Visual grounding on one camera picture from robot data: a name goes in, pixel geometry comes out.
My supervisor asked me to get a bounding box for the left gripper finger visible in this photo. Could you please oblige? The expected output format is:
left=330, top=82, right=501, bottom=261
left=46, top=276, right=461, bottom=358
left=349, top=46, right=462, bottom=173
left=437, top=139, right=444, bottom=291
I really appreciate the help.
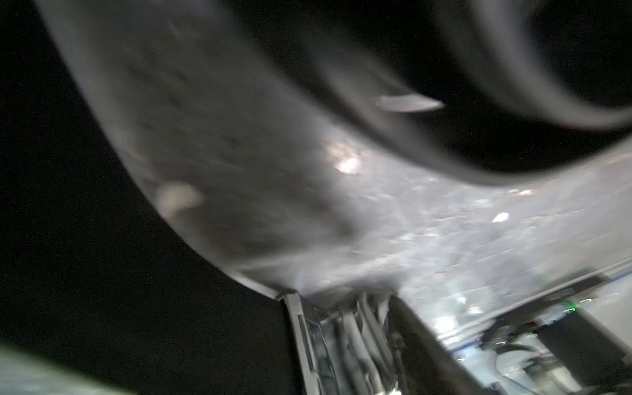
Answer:
left=387, top=296, right=487, bottom=395

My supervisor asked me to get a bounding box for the curled black belt with buckle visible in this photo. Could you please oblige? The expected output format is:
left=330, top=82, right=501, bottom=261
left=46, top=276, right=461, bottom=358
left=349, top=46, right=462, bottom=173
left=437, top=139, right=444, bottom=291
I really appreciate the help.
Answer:
left=0, top=0, right=632, bottom=395

